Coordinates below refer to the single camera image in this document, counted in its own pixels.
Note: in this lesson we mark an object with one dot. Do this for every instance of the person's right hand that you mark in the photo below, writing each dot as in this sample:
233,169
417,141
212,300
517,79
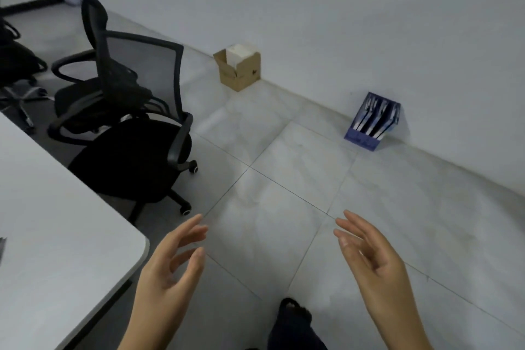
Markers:
385,288

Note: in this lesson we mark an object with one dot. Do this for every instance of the person's left hand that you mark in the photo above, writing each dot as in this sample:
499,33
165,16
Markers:
164,284

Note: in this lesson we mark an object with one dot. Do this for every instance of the person's black trousers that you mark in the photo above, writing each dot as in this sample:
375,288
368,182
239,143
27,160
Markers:
295,333

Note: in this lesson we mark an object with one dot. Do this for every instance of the black sandal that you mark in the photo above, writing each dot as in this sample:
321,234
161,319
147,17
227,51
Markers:
293,308

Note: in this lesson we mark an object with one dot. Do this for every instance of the blue file box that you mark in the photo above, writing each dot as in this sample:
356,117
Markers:
371,124

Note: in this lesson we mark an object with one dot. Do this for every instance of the brown cardboard box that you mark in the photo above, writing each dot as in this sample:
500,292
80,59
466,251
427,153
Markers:
242,75

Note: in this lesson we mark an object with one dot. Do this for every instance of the white paper stack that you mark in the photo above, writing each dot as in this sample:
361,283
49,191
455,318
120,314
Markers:
240,52

